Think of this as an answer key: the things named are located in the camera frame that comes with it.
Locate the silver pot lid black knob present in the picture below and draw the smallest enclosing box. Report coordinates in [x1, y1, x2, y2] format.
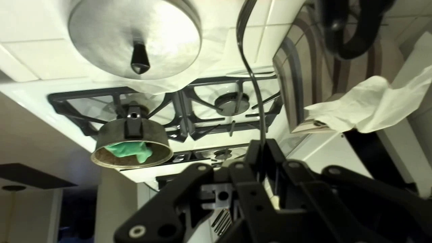
[66, 0, 202, 81]

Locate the dark burner cap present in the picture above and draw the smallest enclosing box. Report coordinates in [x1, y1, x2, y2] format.
[213, 92, 251, 118]

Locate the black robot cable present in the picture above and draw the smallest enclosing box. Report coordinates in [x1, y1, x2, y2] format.
[313, 0, 398, 61]

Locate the striped folded towel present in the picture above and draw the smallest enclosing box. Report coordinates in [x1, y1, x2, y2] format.
[272, 6, 409, 133]

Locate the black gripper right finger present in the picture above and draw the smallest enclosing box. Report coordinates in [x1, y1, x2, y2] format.
[264, 139, 432, 243]

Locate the white gas stove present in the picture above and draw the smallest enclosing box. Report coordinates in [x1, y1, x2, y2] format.
[0, 73, 432, 193]

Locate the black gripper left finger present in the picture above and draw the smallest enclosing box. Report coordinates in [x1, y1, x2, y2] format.
[113, 139, 271, 243]

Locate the white cloth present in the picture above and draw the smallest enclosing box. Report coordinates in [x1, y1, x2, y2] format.
[303, 66, 432, 135]

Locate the green rag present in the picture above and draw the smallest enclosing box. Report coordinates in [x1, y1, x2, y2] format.
[104, 141, 153, 165]

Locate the black stove grate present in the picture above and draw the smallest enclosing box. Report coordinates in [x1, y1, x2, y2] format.
[47, 87, 182, 139]
[178, 73, 283, 143]

